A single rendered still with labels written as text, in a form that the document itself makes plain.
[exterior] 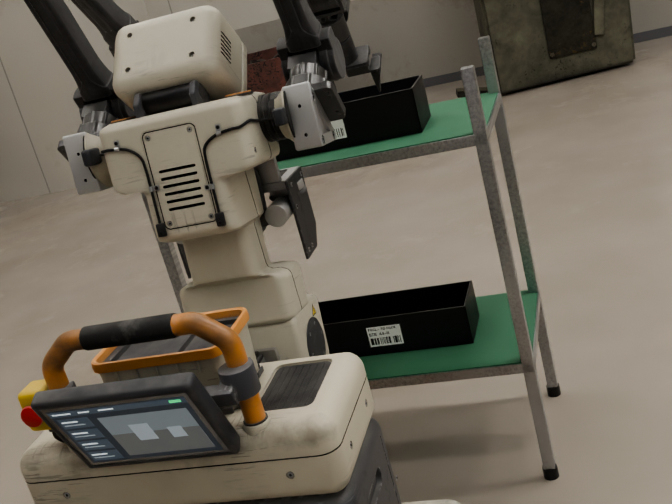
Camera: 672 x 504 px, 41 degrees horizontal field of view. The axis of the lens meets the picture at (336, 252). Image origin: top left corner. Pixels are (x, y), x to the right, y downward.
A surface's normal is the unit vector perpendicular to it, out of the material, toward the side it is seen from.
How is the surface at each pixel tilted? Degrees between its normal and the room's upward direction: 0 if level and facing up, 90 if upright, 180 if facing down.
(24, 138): 90
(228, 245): 82
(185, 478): 90
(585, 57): 90
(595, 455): 0
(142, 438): 115
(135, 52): 48
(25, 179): 90
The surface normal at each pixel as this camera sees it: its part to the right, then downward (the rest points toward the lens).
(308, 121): -0.25, 0.24
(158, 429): -0.09, 0.72
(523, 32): -0.04, 0.33
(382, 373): -0.25, -0.92
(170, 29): -0.33, -0.34
